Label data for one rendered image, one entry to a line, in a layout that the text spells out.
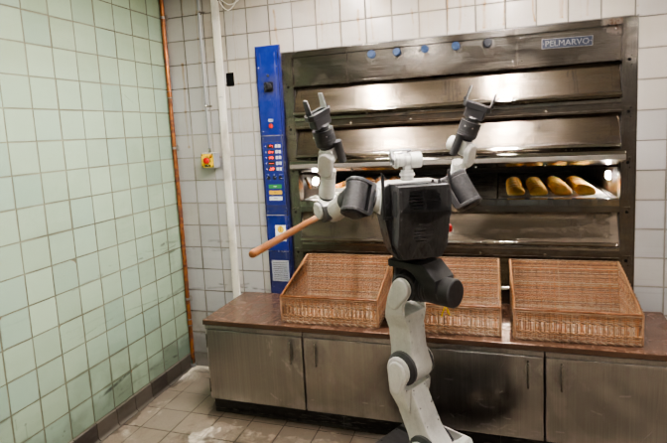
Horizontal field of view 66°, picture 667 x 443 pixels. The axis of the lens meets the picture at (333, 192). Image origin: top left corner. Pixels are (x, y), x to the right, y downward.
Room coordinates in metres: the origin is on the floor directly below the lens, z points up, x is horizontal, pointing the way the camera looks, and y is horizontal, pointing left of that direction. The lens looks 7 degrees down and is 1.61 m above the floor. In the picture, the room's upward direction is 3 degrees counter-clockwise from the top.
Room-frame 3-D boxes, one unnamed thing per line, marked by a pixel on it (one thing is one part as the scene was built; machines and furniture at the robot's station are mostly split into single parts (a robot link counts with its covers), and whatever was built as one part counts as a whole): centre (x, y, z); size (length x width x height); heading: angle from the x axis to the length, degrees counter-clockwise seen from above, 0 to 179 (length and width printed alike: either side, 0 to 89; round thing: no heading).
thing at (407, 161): (2.06, -0.31, 1.46); 0.10 x 0.07 x 0.09; 99
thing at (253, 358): (2.68, -0.45, 0.29); 2.42 x 0.56 x 0.58; 72
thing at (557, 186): (3.15, -1.33, 1.21); 0.61 x 0.48 x 0.06; 162
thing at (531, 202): (2.94, -0.65, 1.16); 1.80 x 0.06 x 0.04; 72
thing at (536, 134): (2.91, -0.64, 1.54); 1.79 x 0.11 x 0.19; 72
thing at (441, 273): (1.98, -0.35, 1.00); 0.28 x 0.13 x 0.18; 44
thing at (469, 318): (2.65, -0.58, 0.72); 0.56 x 0.49 x 0.28; 73
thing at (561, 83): (2.91, -0.64, 1.80); 1.79 x 0.11 x 0.19; 72
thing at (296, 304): (2.84, -0.01, 0.72); 0.56 x 0.49 x 0.28; 73
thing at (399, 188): (1.99, -0.31, 1.26); 0.34 x 0.30 x 0.36; 99
